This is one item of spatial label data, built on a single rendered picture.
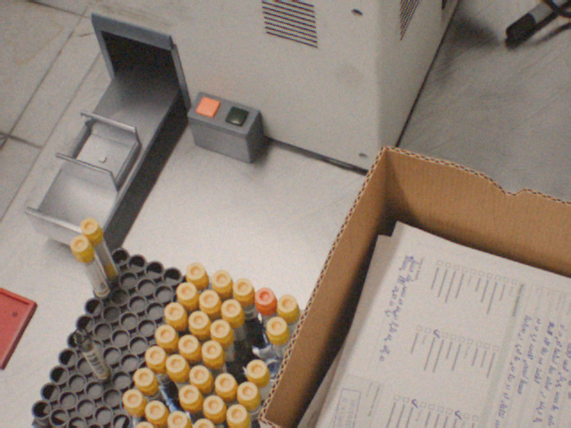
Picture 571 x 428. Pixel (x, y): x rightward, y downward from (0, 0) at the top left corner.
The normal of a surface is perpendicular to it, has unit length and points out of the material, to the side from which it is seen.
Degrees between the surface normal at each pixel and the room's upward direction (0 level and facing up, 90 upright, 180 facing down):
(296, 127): 90
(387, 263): 2
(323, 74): 90
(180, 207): 0
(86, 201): 0
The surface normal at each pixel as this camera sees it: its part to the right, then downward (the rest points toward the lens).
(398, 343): -0.11, -0.46
